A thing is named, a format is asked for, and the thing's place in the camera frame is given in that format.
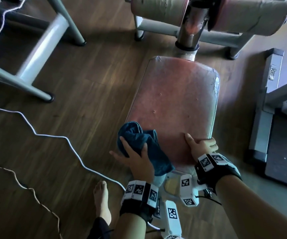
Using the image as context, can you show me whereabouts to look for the person's right hand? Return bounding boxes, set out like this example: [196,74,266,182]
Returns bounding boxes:
[184,133,219,162]

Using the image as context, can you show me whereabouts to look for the person's left hand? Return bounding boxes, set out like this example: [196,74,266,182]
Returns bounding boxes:
[109,136,155,183]

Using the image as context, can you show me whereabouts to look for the blue cleaning cloth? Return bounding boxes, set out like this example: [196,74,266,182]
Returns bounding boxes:
[117,121,175,177]

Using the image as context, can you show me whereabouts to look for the worn red bench seat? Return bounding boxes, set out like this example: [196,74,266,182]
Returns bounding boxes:
[124,56,220,172]

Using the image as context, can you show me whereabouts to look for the padded roller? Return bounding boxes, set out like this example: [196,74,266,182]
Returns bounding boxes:
[130,0,191,27]
[208,0,287,37]

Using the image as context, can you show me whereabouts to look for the person's left forearm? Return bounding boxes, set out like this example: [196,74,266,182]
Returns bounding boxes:
[113,212,148,239]

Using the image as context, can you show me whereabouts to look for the person's right forearm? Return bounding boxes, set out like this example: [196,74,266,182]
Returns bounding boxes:
[215,174,287,239]

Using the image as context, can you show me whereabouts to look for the person's left foot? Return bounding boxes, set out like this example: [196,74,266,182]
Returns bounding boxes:
[93,181,112,226]

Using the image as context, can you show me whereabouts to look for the person's dark trousers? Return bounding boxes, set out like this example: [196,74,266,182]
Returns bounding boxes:
[87,217,112,239]

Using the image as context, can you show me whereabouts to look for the right marker wristband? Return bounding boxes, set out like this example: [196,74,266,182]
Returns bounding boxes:
[194,153,242,195]

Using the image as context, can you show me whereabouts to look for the marker wristband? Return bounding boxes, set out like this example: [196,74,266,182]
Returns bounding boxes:
[194,153,242,195]
[120,180,159,223]

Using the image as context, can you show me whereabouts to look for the left marker wristband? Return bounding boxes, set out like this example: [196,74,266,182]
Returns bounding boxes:
[120,180,159,223]

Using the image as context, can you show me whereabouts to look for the black treadmill belt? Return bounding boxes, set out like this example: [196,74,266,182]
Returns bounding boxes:
[265,112,287,191]

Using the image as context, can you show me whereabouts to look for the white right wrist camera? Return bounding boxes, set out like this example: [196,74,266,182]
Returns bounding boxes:
[163,171,208,207]

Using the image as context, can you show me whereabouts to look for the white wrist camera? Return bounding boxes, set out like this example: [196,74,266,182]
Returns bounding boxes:
[158,200,183,239]
[163,171,208,207]

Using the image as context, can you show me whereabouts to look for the thin black cable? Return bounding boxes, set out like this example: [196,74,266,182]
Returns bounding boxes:
[197,195,222,206]

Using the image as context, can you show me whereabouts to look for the grey treadmill frame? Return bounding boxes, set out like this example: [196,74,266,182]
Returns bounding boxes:
[245,48,287,167]

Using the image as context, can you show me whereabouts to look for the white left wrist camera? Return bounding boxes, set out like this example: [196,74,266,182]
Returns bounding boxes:
[158,200,183,239]

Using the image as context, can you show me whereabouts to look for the white cable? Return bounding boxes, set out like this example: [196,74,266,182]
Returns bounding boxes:
[0,104,159,231]

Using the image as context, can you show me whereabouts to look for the chrome seat post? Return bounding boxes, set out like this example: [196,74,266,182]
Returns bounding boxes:
[176,6,208,50]

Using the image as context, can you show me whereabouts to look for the beige rope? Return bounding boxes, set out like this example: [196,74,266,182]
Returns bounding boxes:
[0,155,63,239]

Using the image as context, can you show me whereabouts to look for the grey gym machine frame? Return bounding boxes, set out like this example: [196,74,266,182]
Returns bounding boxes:
[124,0,287,192]

